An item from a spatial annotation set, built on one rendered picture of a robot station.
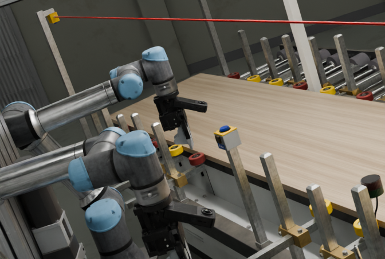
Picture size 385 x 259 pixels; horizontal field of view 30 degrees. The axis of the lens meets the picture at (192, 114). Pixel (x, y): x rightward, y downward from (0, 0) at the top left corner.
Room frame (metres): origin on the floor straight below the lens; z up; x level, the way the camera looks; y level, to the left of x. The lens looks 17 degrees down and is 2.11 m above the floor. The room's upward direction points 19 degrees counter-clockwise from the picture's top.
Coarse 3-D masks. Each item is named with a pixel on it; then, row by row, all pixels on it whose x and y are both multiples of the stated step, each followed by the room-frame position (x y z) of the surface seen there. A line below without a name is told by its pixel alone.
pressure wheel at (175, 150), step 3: (180, 144) 3.54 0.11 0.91; (171, 147) 3.56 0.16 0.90; (174, 147) 3.53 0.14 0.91; (177, 147) 3.52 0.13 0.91; (180, 147) 3.51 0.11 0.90; (171, 150) 3.50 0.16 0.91; (174, 150) 3.50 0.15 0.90; (177, 150) 3.50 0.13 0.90; (180, 150) 3.51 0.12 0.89; (171, 153) 3.50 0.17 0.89; (174, 153) 3.50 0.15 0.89; (177, 153) 3.50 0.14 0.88; (180, 153) 3.50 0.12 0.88; (180, 162) 3.54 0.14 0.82; (180, 165) 3.53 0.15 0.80
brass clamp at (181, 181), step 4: (176, 172) 3.28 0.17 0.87; (180, 172) 3.26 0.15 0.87; (168, 176) 3.29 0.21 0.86; (172, 176) 3.25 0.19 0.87; (176, 176) 3.23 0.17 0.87; (180, 176) 3.21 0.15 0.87; (184, 176) 3.22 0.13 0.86; (176, 180) 3.21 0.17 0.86; (180, 180) 3.21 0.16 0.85; (184, 180) 3.22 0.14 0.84; (176, 184) 3.22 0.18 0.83; (180, 184) 3.21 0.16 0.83; (184, 184) 3.21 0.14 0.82
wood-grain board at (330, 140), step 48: (192, 96) 4.38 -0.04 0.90; (240, 96) 4.03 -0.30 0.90; (288, 96) 3.73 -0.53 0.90; (336, 96) 3.47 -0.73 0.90; (240, 144) 3.27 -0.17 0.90; (288, 144) 3.06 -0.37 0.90; (336, 144) 2.87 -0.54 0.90; (384, 144) 2.71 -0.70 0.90; (336, 192) 2.44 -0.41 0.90; (384, 192) 2.32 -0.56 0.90
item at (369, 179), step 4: (364, 176) 1.95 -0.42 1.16; (368, 176) 1.94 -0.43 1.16; (372, 176) 1.93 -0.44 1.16; (376, 176) 1.92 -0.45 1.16; (364, 180) 1.92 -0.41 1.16; (368, 180) 1.92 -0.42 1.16; (372, 180) 1.91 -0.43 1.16; (376, 180) 1.90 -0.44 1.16; (376, 200) 1.93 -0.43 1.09; (376, 204) 1.93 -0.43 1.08; (376, 208) 1.92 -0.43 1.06
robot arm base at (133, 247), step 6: (132, 240) 2.15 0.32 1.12; (126, 246) 2.10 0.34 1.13; (132, 246) 2.12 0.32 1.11; (108, 252) 2.09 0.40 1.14; (114, 252) 2.09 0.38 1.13; (120, 252) 2.09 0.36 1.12; (126, 252) 2.10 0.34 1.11; (132, 252) 2.11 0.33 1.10; (138, 252) 2.13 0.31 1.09; (102, 258) 2.12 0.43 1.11; (108, 258) 2.10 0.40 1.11; (114, 258) 2.09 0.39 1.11; (120, 258) 2.09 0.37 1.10; (126, 258) 2.09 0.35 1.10; (132, 258) 2.10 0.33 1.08; (138, 258) 2.11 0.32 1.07; (144, 258) 2.13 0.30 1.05
